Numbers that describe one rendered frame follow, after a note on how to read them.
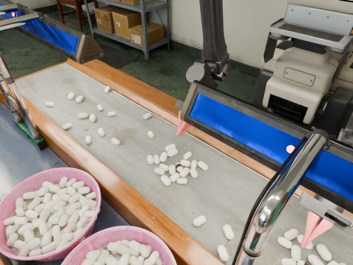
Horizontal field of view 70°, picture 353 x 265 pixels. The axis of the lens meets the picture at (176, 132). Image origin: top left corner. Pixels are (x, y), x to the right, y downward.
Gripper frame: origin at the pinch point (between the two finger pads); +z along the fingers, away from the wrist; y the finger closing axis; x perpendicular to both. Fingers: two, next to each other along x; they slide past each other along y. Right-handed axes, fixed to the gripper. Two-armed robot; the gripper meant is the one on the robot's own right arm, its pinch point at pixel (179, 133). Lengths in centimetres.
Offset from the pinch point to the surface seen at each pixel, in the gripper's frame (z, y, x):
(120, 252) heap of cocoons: 31.2, 12.2, -17.3
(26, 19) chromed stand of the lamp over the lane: -6, -44, -34
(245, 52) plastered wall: -107, -77, 173
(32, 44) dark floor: 0, -327, 113
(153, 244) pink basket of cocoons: 25.7, 16.9, -13.6
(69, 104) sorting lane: 13, -52, -1
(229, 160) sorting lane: -0.8, 15.5, 10.3
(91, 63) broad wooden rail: -7, -72, 14
